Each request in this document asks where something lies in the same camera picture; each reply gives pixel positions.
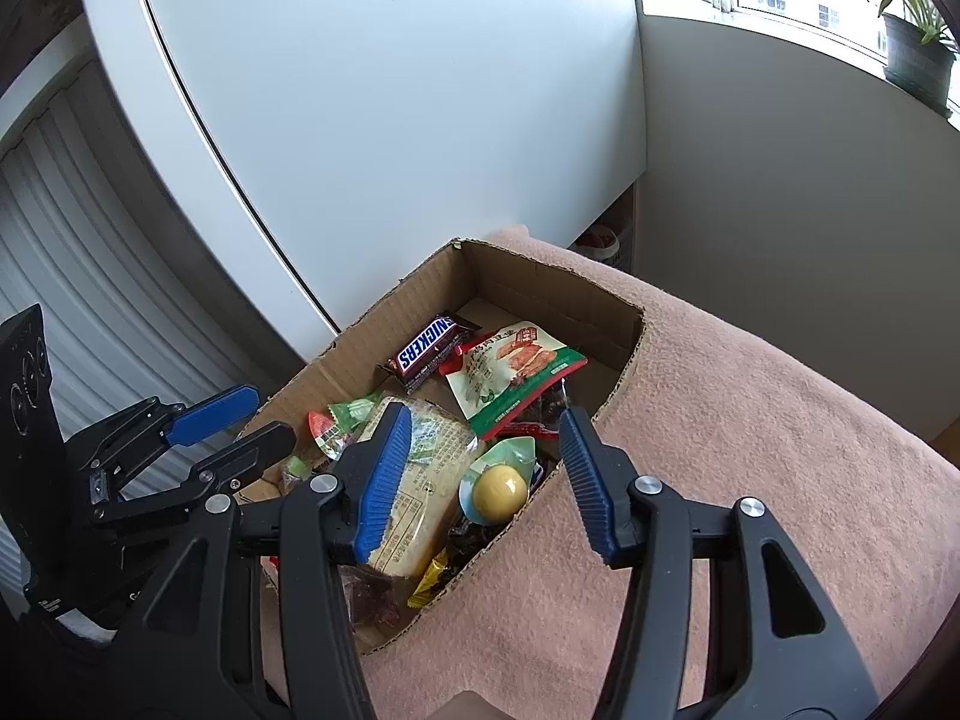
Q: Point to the brown chocolate bar blue lettering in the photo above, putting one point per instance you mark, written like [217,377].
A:
[429,345]

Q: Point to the dark red snack packet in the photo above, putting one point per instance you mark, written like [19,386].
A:
[371,592]

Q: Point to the light green lidded jelly cup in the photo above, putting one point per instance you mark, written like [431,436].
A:
[495,491]

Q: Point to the bread loaf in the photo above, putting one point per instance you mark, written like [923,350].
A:
[427,495]

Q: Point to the dark chocolate bar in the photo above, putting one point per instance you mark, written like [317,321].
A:
[439,373]

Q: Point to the yellow candy wrapper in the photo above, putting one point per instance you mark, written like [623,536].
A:
[427,577]

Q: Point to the green candy packet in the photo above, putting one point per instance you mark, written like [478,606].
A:
[354,409]
[296,469]

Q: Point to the white ribbed shutter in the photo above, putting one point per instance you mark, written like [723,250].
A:
[90,255]

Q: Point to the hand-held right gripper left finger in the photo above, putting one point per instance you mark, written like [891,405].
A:
[386,480]

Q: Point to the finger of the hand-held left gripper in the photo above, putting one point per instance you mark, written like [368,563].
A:
[217,409]
[247,450]

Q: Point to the potted spider plant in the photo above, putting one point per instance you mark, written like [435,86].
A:
[911,60]

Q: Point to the green white snack packet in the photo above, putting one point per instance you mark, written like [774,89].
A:
[510,375]

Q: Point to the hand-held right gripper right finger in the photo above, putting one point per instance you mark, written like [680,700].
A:
[592,487]

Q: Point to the red white bag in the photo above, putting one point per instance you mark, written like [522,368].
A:
[600,240]

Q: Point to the black candy packet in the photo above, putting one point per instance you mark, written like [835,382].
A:
[469,544]

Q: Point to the cardboard box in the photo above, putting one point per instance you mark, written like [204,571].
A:
[517,277]

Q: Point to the white cabinet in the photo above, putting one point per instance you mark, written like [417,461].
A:
[375,127]

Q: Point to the dark packet with red ends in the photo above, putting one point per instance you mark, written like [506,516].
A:
[544,399]

